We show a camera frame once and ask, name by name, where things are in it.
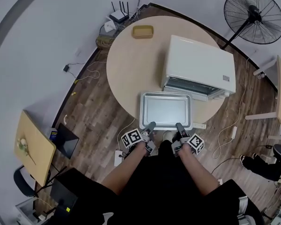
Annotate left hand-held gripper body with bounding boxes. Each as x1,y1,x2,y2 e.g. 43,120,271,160
120,127,157,158

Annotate person's left forearm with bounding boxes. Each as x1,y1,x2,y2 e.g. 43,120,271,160
100,141,148,196

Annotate white storage box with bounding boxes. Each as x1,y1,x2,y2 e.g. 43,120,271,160
15,197,38,224

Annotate black standing fan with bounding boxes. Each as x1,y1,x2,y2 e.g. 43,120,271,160
221,0,281,50

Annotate white router black antennas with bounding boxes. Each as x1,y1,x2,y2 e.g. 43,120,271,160
109,0,130,24

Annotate small wooden table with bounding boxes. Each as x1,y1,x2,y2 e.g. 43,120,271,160
14,110,57,188

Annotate white looped cable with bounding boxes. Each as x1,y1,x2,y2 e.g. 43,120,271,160
76,61,108,82

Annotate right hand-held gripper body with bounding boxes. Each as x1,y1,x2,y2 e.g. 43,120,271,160
171,130,205,158

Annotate white toaster oven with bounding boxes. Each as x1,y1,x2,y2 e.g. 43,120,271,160
161,34,237,102

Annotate grey waist strap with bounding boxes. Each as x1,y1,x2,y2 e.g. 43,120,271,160
236,195,249,218

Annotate white artificial flower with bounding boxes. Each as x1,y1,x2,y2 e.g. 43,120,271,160
17,136,37,166

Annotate silver baking tray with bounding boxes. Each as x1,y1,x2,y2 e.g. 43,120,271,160
139,91,194,131

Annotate person's white shoe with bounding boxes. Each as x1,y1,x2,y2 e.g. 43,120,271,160
161,130,176,143

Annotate cardboard box with cables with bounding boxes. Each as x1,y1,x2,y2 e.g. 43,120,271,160
95,33,119,49

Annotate blue yellow box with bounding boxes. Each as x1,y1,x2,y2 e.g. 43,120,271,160
47,127,59,141

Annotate small white box device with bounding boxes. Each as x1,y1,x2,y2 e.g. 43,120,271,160
104,20,117,32

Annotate black box yellow sticker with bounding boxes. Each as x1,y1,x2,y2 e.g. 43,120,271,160
49,167,92,220

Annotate black square table base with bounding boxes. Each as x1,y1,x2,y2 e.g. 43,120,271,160
55,122,80,159

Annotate black folding chair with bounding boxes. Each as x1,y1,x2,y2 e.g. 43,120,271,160
13,165,38,198

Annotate white floor cable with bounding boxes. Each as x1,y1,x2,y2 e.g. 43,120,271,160
211,55,252,160
117,120,138,152

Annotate person's right forearm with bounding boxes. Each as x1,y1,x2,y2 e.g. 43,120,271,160
177,145,220,198

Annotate person's black clothing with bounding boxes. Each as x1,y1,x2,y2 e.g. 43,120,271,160
69,139,265,225

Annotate yellow rectangular container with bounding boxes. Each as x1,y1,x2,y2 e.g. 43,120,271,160
132,25,154,39

